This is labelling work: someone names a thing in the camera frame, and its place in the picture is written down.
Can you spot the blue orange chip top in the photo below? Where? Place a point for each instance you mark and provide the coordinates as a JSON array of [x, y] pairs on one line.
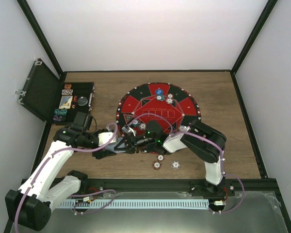
[[169, 100]]

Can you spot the clear round dealer button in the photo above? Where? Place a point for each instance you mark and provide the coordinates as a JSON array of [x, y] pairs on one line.
[[82, 101]]

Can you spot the blue backed card deck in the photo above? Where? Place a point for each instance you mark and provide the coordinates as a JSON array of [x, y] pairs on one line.
[[112, 146]]

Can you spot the black aluminium front rail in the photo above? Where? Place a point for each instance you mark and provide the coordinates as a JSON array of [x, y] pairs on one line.
[[197, 187]]

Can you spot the orange chips in case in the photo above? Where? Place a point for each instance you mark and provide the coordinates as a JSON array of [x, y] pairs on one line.
[[67, 90]]

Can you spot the orange black chip top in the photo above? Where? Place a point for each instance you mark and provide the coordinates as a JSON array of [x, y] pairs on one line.
[[170, 96]]

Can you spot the green chips in case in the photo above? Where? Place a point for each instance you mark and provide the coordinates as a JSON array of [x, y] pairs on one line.
[[60, 112]]

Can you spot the green blue chip top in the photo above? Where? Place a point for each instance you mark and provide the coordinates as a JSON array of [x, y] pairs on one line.
[[160, 98]]

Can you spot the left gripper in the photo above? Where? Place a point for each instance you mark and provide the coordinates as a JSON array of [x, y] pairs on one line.
[[101, 154]]

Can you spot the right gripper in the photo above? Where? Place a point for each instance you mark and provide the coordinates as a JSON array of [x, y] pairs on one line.
[[132, 143]]

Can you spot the chrome case handle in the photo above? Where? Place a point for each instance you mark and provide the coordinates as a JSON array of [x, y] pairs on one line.
[[90, 100]]

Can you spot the purple chips in case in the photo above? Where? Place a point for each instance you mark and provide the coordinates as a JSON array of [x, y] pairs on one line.
[[59, 118]]

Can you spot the blue small blind button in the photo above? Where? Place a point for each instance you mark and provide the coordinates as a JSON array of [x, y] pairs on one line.
[[159, 92]]

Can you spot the round red black poker mat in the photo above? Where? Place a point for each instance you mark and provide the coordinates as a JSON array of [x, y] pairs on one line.
[[141, 104]]

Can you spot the card deck in case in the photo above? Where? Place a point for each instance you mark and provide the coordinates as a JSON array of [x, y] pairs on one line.
[[65, 102]]

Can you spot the light blue slotted cable duct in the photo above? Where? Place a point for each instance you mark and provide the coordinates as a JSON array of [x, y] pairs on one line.
[[195, 204]]

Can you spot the orange black chip stack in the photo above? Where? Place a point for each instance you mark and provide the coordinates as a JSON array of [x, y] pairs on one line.
[[156, 165]]

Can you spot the green blue chip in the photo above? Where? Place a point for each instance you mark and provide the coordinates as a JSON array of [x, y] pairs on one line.
[[160, 98], [135, 123]]

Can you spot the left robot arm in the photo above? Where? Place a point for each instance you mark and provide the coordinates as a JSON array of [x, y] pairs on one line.
[[35, 200]]

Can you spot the black poker case lid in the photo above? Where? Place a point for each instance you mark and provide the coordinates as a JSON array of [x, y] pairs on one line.
[[40, 91]]

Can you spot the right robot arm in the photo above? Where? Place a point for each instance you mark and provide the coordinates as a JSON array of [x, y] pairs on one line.
[[204, 141]]

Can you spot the black poker case tray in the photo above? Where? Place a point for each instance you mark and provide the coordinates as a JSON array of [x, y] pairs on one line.
[[80, 89]]

